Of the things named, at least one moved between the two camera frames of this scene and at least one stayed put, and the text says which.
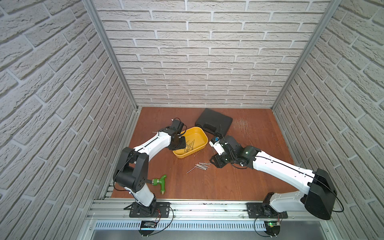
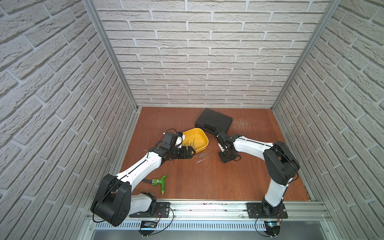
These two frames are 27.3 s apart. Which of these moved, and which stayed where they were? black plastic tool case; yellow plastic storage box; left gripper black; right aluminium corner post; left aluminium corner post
Moved: left gripper black
Stayed: left aluminium corner post; yellow plastic storage box; right aluminium corner post; black plastic tool case
